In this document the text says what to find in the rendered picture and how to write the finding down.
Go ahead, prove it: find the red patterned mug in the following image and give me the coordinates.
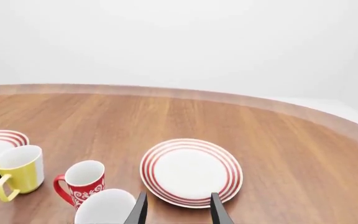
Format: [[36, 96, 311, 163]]
[[53, 159, 106, 211]]

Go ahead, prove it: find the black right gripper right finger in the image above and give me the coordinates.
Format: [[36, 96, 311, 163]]
[[210, 192, 236, 224]]

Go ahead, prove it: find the yellow and white mug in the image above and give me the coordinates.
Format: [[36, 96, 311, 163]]
[[0, 144, 45, 203]]

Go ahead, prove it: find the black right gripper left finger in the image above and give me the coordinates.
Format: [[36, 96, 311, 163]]
[[124, 191, 149, 224]]

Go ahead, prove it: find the plain white mug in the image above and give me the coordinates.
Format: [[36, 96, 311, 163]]
[[74, 188, 137, 224]]

